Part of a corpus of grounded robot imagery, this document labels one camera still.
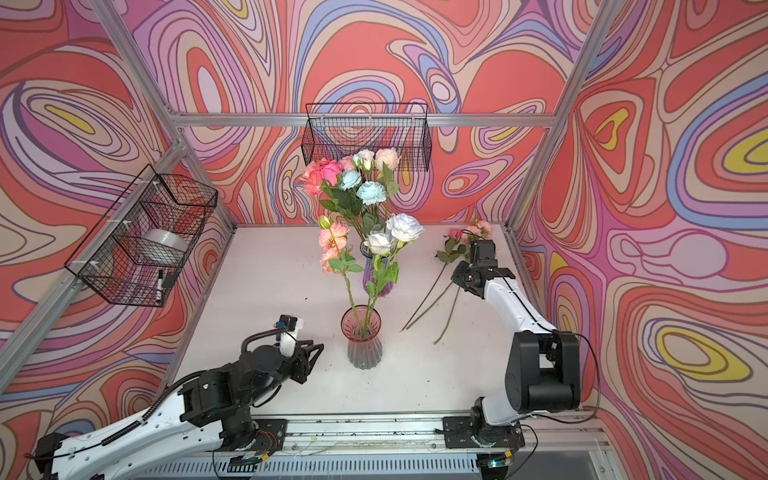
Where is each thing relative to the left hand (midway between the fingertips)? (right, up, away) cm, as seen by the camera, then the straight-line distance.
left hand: (325, 348), depth 73 cm
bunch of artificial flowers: (+42, +27, +38) cm, 63 cm away
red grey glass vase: (+9, +5, +2) cm, 10 cm away
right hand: (+39, +15, +18) cm, 45 cm away
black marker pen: (-40, +14, -2) cm, 42 cm away
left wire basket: (-47, +24, 0) cm, 53 cm away
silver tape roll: (-39, +27, 0) cm, 47 cm away
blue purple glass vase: (+13, +20, -7) cm, 25 cm away
